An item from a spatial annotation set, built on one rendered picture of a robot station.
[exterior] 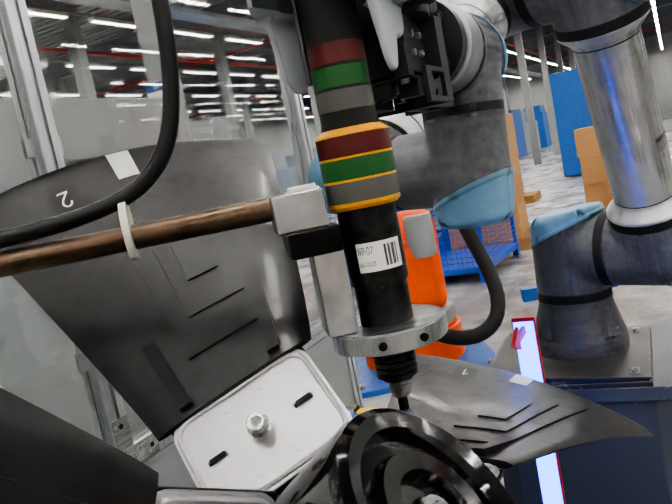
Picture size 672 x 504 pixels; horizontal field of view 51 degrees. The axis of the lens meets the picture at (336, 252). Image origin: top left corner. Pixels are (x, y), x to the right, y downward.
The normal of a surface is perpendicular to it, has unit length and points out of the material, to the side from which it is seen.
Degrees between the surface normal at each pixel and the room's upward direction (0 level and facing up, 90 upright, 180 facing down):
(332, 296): 90
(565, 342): 72
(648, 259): 112
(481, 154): 90
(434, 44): 89
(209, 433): 48
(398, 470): 56
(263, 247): 39
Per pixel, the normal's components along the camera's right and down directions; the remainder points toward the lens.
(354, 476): 0.75, -0.58
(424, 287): 0.04, 0.11
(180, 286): -0.08, -0.61
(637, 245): -0.59, 0.58
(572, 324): -0.43, -0.11
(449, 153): -0.58, 0.19
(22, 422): 0.61, -0.25
